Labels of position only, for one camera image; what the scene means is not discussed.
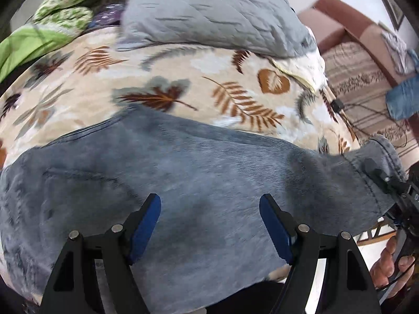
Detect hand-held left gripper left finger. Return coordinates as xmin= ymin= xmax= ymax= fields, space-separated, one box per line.
xmin=38 ymin=193 xmax=162 ymax=314

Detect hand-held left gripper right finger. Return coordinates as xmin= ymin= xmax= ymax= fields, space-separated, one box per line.
xmin=259 ymin=194 xmax=383 ymax=314

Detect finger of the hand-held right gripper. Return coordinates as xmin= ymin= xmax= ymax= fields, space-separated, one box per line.
xmin=363 ymin=158 xmax=410 ymax=197

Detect grey denim pants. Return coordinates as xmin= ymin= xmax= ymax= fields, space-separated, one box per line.
xmin=0 ymin=105 xmax=406 ymax=305

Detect person's right hand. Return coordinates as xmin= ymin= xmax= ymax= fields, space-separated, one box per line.
xmin=370 ymin=235 xmax=417 ymax=299

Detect blue denim cloth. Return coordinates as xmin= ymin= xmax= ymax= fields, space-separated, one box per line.
xmin=385 ymin=75 xmax=419 ymax=121

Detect striped sofa cover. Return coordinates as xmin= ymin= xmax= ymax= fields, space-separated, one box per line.
xmin=322 ymin=41 xmax=414 ymax=148

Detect cream cloth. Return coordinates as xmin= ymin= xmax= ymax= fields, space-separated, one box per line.
xmin=270 ymin=54 xmax=328 ymax=94

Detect white patterned cloth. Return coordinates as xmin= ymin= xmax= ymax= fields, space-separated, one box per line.
xmin=381 ymin=31 xmax=419 ymax=74

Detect brown and pink sofa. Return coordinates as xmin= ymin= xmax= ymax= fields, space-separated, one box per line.
xmin=296 ymin=0 xmax=419 ymax=105

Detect beige leaf print blanket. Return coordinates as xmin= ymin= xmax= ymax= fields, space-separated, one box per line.
xmin=0 ymin=26 xmax=361 ymax=171

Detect purple cloth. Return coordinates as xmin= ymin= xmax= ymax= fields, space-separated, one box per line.
xmin=88 ymin=4 xmax=126 ymax=28

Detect lime green pillow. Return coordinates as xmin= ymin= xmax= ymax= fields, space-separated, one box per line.
xmin=0 ymin=24 xmax=77 ymax=82

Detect green patterned quilt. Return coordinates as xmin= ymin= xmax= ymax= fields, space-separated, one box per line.
xmin=33 ymin=0 xmax=136 ymax=36

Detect grey quilted pillow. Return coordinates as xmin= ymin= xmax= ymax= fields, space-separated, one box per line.
xmin=116 ymin=0 xmax=316 ymax=58

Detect black power adapter with cable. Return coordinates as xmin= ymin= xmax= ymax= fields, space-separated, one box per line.
xmin=330 ymin=100 xmax=410 ymax=148

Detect framed wall picture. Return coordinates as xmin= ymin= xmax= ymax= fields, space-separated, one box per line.
xmin=376 ymin=0 xmax=405 ymax=31

